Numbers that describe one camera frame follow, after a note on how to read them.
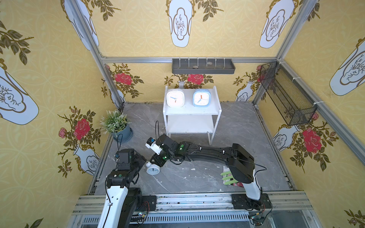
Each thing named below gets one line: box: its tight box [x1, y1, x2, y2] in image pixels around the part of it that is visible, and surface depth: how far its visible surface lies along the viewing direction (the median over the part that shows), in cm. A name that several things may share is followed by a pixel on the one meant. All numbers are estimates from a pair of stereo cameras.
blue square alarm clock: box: [192, 88, 212, 108], surface depth 72 cm
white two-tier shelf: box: [163, 85, 222, 145], surface depth 81 cm
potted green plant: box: [99, 109, 134, 142], surface depth 89 cm
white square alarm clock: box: [166, 88, 185, 108], surface depth 72 cm
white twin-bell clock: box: [145, 161, 161, 176], surface depth 81 cm
